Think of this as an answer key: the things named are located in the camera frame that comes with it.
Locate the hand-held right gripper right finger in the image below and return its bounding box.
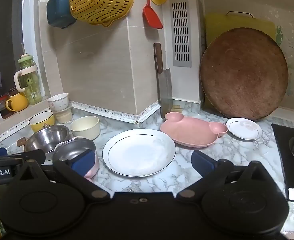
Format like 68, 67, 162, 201
176, 150, 275, 202

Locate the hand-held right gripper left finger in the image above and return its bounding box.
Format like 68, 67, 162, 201
18, 149, 111, 202

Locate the large steel bowl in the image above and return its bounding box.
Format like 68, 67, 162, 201
24, 125, 70, 155

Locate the pink bear-shaped plate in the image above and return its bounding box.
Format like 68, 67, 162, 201
160, 112, 228, 148

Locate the cream bowl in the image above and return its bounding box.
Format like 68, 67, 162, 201
70, 116, 101, 141

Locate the small white plate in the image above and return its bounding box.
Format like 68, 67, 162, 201
226, 117, 263, 141

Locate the large white plate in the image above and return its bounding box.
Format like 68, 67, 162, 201
102, 129, 176, 178

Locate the yellow bowl with black rim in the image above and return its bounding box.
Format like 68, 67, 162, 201
28, 111, 55, 133

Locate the jar of dark liquid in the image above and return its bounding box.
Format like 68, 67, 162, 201
0, 87, 18, 120

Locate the clear plastic container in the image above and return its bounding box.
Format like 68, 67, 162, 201
55, 105, 73, 124

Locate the yellow mug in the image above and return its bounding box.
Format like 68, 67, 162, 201
5, 92, 28, 112

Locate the white floral bowl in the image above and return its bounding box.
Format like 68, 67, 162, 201
47, 93, 69, 112

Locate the glass jar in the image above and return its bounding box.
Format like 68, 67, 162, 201
14, 53, 43, 105

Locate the black gas stove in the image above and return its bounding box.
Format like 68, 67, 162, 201
271, 123, 294, 203

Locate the round wooden cutting board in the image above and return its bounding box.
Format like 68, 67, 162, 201
199, 27, 289, 121

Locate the grey vent grille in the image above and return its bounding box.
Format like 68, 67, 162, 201
169, 0, 193, 68

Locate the yellow cutting board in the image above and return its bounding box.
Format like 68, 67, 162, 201
203, 11, 277, 58

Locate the dark teal pot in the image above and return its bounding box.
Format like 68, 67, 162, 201
46, 0, 77, 29

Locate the red spatula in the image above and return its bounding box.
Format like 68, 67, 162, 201
142, 0, 163, 29

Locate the yellow colander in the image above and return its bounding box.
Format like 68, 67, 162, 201
69, 0, 135, 27

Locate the cleaver with wooden handle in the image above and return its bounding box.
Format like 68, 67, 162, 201
153, 42, 173, 119

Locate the plant wall sticker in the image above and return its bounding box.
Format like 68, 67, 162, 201
275, 24, 284, 47

